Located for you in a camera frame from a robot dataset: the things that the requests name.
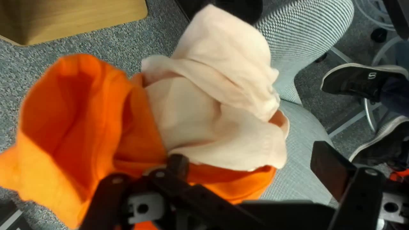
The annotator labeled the grey plastic chair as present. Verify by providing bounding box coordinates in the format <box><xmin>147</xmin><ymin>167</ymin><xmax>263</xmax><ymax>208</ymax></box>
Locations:
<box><xmin>254</xmin><ymin>0</ymin><xmax>355</xmax><ymax>207</ymax></box>

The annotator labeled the orange cloth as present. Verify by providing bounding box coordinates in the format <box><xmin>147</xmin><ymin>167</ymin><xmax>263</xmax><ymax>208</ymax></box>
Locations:
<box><xmin>0</xmin><ymin>52</ymin><xmax>291</xmax><ymax>228</ymax></box>

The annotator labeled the black sneaker white sole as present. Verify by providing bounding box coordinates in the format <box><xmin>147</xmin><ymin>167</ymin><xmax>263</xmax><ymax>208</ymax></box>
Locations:
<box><xmin>320</xmin><ymin>61</ymin><xmax>409</xmax><ymax>103</ymax></box>
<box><xmin>348</xmin><ymin>115</ymin><xmax>409</xmax><ymax>167</ymax></box>

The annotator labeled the peach cloth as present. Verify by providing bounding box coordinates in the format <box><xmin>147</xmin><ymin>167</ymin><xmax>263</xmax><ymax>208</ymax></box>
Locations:
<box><xmin>139</xmin><ymin>4</ymin><xmax>289</xmax><ymax>172</ymax></box>

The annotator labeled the wooden stand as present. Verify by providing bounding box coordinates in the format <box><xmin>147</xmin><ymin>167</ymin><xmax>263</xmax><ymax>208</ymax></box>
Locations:
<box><xmin>0</xmin><ymin>0</ymin><xmax>150</xmax><ymax>47</ymax></box>

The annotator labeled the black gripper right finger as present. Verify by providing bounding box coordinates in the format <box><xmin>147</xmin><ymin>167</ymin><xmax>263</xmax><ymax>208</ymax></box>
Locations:
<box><xmin>309</xmin><ymin>139</ymin><xmax>409</xmax><ymax>230</ymax></box>

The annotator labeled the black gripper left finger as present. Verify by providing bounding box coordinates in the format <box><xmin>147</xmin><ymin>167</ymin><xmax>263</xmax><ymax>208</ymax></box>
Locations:
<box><xmin>78</xmin><ymin>152</ymin><xmax>274</xmax><ymax>230</ymax></box>

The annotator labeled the blue jeans leg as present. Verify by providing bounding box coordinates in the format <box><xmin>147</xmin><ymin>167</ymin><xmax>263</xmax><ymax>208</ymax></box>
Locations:
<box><xmin>378</xmin><ymin>75</ymin><xmax>409</xmax><ymax>119</ymax></box>

